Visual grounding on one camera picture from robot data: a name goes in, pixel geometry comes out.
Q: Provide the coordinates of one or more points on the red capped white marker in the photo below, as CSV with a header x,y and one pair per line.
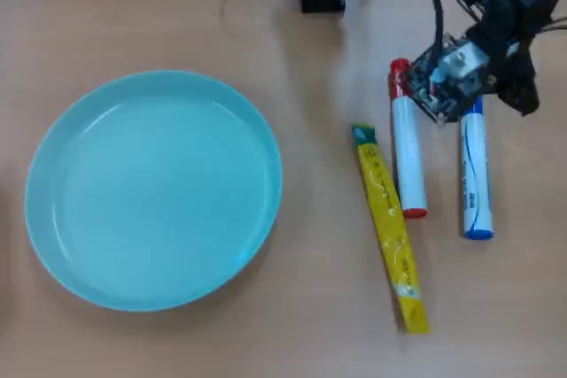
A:
x,y
409,156

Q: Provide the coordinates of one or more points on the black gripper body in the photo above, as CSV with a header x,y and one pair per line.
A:
x,y
500,28

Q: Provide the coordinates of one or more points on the light blue round plate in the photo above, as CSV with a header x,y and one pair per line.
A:
x,y
150,192

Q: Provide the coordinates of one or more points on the yellow stick packet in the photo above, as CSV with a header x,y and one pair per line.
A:
x,y
390,218

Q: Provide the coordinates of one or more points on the wrist camera with white bracket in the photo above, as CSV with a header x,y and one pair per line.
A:
x,y
460,68

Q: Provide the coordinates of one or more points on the blue capped white marker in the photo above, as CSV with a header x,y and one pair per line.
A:
x,y
476,174

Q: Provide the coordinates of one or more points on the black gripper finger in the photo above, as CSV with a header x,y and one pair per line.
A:
x,y
520,86

